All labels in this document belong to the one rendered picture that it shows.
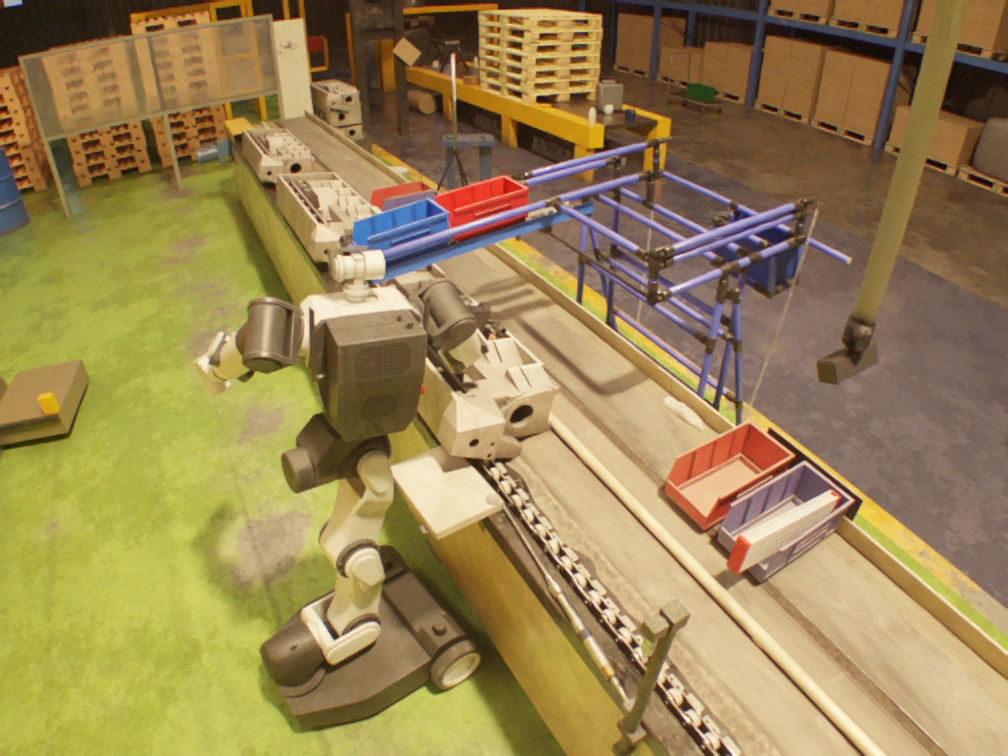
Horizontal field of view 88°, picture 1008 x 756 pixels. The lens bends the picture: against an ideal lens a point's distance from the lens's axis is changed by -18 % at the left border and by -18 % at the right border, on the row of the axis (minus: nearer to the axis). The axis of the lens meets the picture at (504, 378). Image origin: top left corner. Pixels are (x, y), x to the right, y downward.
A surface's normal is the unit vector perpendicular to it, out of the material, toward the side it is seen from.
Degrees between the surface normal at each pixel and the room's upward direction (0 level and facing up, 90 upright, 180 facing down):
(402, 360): 88
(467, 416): 38
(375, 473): 90
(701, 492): 0
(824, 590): 0
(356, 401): 103
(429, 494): 0
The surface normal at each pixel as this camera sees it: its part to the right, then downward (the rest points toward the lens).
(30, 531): 0.00, -0.81
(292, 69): 0.49, 0.51
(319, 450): -0.47, -0.43
